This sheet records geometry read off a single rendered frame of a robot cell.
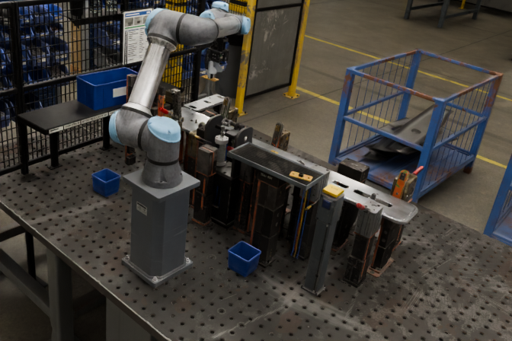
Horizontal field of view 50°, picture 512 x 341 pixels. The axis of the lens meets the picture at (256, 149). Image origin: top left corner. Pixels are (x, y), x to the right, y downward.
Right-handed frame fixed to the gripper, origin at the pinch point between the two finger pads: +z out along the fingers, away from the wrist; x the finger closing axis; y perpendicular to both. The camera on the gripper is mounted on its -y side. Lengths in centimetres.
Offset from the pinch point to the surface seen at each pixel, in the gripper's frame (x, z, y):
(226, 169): -23.4, 30.3, 32.1
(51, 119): -56, 25, -47
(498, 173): 306, 125, 108
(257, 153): -33, 11, 53
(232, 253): -51, 48, 58
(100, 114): -33, 25, -39
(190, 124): -4.5, 27.1, -6.2
